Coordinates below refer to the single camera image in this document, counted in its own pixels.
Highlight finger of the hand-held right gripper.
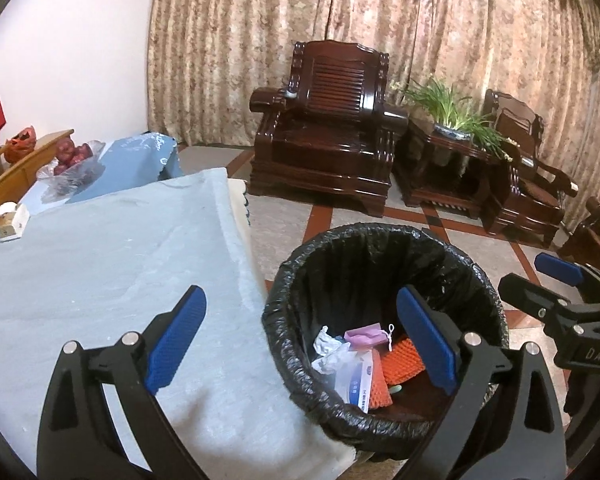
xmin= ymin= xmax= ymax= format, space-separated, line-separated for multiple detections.
xmin=535 ymin=253 xmax=600 ymax=305
xmin=498 ymin=274 xmax=600 ymax=334

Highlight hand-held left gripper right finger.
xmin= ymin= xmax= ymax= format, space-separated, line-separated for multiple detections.
xmin=396 ymin=285 xmax=567 ymax=480

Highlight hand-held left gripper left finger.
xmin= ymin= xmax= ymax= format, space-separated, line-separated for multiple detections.
xmin=36 ymin=285 xmax=208 ymax=480

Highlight pink packet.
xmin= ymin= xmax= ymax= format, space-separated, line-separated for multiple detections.
xmin=344 ymin=323 xmax=387 ymax=350

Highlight white box with blue print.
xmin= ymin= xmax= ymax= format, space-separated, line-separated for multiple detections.
xmin=332 ymin=349 xmax=377 ymax=413

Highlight white tissue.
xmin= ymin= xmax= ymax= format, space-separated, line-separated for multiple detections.
xmin=312 ymin=326 xmax=353 ymax=376

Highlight trash bin with black bag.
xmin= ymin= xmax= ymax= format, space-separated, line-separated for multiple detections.
xmin=261 ymin=222 xmax=510 ymax=446

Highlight dark wooden armchair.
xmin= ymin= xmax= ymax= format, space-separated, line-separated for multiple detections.
xmin=480 ymin=89 xmax=579 ymax=250
xmin=555 ymin=197 xmax=600 ymax=281
xmin=249 ymin=40 xmax=410 ymax=217

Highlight grey blanket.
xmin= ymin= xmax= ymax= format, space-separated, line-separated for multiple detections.
xmin=0 ymin=167 xmax=358 ymax=480

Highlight dark wooden side table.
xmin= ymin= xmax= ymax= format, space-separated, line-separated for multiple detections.
xmin=392 ymin=119 xmax=513 ymax=221

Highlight cream tablecloth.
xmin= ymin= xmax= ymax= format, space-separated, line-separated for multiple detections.
xmin=227 ymin=177 xmax=253 ymax=241

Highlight blue tablecloth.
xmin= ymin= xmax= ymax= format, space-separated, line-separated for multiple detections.
xmin=17 ymin=132 xmax=185 ymax=216

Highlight potted green plant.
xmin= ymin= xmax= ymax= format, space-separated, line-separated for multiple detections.
xmin=402 ymin=76 xmax=513 ymax=161

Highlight glass fruit bowl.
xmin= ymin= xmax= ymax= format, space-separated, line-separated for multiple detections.
xmin=36 ymin=139 xmax=106 ymax=200

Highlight tissue box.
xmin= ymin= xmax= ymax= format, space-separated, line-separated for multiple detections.
xmin=0 ymin=201 xmax=31 ymax=244

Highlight wooden bench backrest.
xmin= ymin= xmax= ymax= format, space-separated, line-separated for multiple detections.
xmin=0 ymin=129 xmax=75 ymax=228

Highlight orange-red plastic bag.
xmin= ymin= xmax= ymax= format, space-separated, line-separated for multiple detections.
xmin=3 ymin=126 xmax=37 ymax=164

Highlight floral beige curtain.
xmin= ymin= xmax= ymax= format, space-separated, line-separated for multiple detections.
xmin=145 ymin=0 xmax=600 ymax=201

